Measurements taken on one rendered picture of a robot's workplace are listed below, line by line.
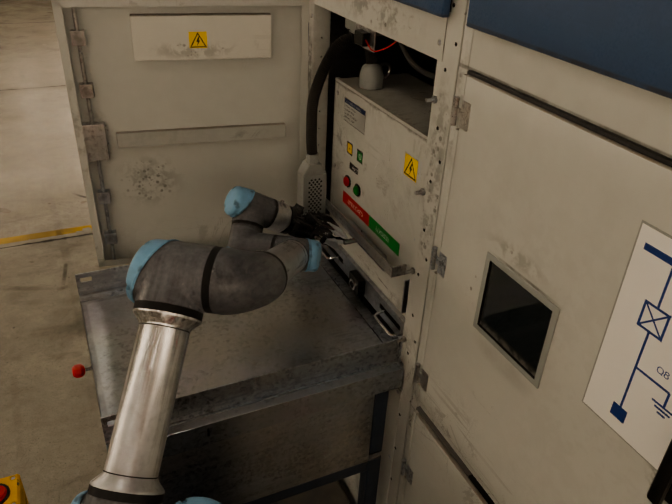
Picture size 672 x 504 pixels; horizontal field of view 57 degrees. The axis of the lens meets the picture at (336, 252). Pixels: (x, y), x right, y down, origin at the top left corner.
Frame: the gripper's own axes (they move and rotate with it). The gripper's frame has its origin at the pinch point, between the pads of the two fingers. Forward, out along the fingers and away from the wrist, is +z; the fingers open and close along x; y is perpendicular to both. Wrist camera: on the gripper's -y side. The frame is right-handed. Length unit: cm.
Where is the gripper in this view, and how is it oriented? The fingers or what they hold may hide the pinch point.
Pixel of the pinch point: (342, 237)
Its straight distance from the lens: 168.1
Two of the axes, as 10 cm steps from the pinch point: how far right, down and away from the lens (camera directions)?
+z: 7.7, 2.7, 5.8
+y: 4.1, 4.8, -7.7
